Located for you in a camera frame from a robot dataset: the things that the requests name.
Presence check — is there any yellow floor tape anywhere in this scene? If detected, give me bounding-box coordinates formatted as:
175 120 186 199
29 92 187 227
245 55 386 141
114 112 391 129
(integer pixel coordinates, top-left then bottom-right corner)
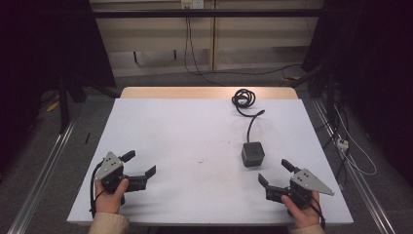
46 99 60 113

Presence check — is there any hand-held gripper black cable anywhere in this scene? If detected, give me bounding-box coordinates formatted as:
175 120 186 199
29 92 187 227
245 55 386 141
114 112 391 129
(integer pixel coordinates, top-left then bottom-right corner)
89 161 107 219
306 191 327 229

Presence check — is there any black horizontal frame bar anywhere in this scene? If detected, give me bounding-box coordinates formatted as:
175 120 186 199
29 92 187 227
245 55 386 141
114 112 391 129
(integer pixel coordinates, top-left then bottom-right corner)
92 8 326 20

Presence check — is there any black curtain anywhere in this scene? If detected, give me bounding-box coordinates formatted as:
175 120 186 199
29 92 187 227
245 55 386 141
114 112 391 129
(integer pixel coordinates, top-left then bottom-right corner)
301 0 413 188
0 0 117 176

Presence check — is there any white table cover sheet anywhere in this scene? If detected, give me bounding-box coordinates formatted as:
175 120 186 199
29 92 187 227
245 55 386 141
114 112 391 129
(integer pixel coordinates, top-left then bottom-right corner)
65 97 355 226

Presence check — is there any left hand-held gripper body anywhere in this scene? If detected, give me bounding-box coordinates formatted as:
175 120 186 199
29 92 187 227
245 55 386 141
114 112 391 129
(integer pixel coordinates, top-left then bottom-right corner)
94 150 148 195

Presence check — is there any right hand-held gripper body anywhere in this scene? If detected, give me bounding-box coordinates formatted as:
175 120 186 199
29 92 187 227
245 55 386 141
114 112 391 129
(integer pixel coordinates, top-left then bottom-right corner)
265 167 335 209

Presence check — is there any black metal stand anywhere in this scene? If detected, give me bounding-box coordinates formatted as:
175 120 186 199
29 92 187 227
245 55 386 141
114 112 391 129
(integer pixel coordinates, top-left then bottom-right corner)
56 73 88 135

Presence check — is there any black cube power adapter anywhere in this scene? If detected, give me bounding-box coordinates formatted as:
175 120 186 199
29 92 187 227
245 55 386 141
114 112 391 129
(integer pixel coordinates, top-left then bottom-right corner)
241 140 266 169

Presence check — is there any left hand-held gripper black cable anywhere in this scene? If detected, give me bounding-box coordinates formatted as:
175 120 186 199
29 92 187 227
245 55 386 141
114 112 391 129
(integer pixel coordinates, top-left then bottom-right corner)
89 161 107 219

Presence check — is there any white wall socket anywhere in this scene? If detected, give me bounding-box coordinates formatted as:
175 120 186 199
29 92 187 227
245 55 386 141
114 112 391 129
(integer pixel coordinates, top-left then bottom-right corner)
180 0 206 10

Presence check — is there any right hand-held gripper black cable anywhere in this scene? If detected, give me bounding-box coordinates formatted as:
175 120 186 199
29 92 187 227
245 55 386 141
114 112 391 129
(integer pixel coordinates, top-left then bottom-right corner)
306 191 327 229

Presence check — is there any black wall cable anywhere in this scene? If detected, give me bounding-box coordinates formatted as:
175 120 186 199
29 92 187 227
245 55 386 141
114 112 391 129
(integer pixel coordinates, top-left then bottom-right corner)
183 16 304 88

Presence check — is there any white floor cable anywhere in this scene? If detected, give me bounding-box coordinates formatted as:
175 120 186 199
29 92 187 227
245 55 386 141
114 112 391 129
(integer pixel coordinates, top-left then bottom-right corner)
333 104 378 177

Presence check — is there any person's right hand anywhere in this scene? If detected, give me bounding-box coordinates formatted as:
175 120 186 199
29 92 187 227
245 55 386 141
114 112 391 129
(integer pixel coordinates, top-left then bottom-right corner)
280 190 321 230

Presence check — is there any black adapter cable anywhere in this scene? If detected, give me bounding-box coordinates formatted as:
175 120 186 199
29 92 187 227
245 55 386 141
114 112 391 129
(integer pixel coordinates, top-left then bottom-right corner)
231 88 266 144

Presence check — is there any white power strip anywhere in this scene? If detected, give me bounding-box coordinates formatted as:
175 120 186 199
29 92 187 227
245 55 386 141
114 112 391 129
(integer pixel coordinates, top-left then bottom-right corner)
336 136 350 151

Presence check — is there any person's left hand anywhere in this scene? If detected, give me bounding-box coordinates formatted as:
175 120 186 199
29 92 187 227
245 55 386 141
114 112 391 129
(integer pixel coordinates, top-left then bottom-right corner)
94 177 131 215

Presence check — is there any aluminium floor rail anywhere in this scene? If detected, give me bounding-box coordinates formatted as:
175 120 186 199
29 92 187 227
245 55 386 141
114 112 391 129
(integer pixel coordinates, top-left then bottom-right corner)
311 97 396 234
7 119 78 234

